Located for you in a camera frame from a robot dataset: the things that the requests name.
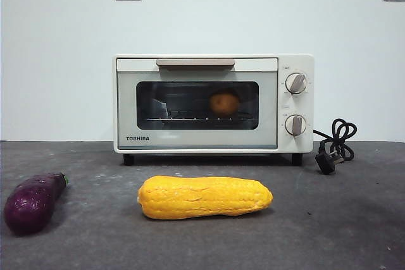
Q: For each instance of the brown potato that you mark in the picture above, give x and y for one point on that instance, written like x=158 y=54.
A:
x=223 y=104

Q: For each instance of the oven timer knob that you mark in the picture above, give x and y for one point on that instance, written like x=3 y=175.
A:
x=295 y=124

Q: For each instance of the oven temperature knob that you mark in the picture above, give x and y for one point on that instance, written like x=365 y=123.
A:
x=295 y=83

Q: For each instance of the white Toshiba toaster oven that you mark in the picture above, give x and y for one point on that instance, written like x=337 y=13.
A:
x=303 y=105

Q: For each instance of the yellow corn cob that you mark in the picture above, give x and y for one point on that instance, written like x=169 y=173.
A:
x=202 y=198

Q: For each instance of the purple eggplant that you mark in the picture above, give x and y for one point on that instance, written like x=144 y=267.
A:
x=31 y=203

